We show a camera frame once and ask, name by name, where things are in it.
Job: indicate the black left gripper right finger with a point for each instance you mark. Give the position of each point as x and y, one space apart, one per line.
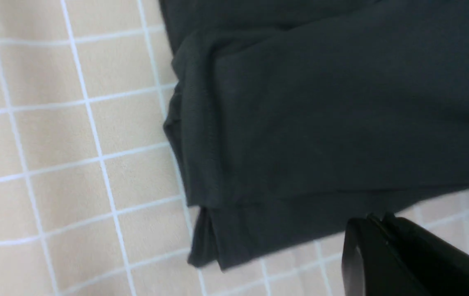
441 268

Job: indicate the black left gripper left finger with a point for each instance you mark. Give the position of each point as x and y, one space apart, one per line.
371 264

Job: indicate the gray long-sleeved shirt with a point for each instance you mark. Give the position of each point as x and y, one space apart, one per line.
289 117

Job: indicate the beige checkered tablecloth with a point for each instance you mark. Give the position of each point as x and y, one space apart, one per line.
92 202

